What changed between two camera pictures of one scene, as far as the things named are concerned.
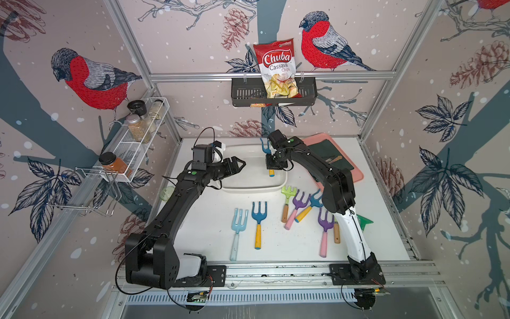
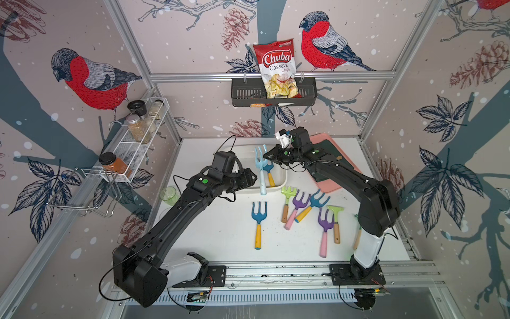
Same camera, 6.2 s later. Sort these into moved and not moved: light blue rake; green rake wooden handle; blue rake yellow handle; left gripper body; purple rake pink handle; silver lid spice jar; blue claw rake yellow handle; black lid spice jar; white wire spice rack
Moved: light blue rake; blue claw rake yellow handle; left gripper body
Not moved: silver lid spice jar; blue rake yellow handle; white wire spice rack; green rake wooden handle; black lid spice jar; purple rake pink handle
